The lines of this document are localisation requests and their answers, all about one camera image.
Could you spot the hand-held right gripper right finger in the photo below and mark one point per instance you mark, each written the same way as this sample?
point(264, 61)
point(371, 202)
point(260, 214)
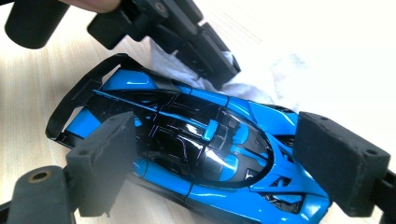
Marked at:
point(342, 161)

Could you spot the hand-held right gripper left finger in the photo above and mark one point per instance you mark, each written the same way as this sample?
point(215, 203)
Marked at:
point(102, 165)

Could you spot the white wet wipe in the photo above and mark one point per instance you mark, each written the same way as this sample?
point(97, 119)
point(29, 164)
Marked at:
point(249, 84)

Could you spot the blue and black toy car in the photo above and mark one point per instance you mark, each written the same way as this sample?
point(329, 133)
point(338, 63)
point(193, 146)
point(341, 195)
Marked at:
point(199, 130)

